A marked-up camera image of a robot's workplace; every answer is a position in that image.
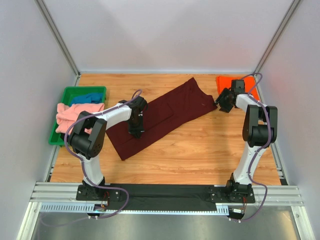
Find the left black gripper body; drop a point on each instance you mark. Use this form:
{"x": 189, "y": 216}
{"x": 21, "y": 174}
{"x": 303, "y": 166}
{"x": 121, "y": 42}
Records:
{"x": 136, "y": 127}

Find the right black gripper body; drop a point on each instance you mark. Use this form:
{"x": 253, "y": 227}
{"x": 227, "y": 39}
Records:
{"x": 224, "y": 100}

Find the maroon t shirt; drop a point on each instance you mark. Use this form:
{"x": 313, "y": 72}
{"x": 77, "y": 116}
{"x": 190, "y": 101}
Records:
{"x": 164, "y": 114}

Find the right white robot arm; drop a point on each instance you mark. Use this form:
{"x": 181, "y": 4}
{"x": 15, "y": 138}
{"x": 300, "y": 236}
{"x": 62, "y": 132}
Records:
{"x": 259, "y": 130}

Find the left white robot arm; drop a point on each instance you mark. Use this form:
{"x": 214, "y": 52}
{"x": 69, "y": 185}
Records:
{"x": 86, "y": 138}

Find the folded orange t shirt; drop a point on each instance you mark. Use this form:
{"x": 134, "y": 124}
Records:
{"x": 226, "y": 82}

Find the blue t shirt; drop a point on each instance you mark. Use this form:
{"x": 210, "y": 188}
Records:
{"x": 90, "y": 98}

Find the black base mat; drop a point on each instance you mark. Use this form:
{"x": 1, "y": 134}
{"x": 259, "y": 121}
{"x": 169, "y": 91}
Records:
{"x": 152, "y": 197}

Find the pink t shirt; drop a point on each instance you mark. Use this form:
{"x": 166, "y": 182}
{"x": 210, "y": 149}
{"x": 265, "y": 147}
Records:
{"x": 67, "y": 115}

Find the green plastic bin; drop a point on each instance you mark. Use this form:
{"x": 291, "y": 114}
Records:
{"x": 68, "y": 95}

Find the aluminium rail frame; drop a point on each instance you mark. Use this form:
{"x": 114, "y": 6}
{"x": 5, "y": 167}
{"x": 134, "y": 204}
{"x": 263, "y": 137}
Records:
{"x": 277, "y": 195}

